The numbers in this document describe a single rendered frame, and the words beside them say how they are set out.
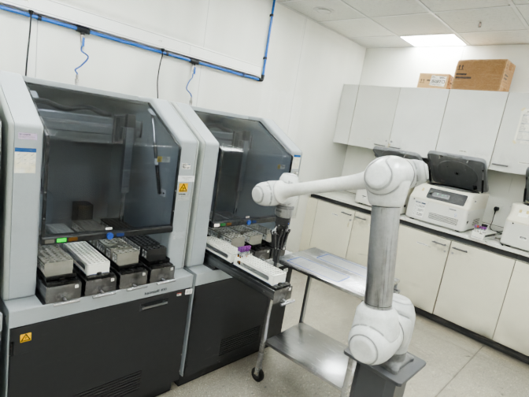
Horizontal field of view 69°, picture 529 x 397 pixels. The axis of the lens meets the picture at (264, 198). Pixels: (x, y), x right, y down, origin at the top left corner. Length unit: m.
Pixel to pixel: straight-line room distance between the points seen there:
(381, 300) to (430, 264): 2.55
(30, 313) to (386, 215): 1.41
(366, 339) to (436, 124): 3.12
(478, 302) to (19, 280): 3.44
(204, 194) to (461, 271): 2.60
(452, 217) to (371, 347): 2.59
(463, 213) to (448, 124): 0.92
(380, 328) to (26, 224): 1.39
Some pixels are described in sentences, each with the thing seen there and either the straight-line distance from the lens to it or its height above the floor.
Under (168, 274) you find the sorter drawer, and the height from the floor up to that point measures 0.77.
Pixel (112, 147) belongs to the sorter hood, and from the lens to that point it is 1.78.
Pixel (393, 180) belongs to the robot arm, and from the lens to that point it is 1.35.
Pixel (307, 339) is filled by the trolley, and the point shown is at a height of 0.28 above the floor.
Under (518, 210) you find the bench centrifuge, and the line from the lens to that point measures 3.82.
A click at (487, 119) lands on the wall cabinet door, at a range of 4.15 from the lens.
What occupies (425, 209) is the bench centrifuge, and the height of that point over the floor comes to 1.03.
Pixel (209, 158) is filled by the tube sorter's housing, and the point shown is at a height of 1.35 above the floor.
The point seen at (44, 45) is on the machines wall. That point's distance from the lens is 2.85.
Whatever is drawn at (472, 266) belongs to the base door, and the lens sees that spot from 3.90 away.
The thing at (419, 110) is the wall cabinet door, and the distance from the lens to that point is 4.37.
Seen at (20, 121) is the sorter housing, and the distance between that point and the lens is 1.69.
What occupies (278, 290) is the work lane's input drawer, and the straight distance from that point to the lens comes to 1.90.
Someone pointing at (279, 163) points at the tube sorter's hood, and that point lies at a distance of 2.44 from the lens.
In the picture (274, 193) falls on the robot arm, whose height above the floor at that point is 1.29.
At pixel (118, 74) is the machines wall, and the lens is 3.01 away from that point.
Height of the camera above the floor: 1.57
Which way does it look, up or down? 11 degrees down
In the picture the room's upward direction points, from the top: 9 degrees clockwise
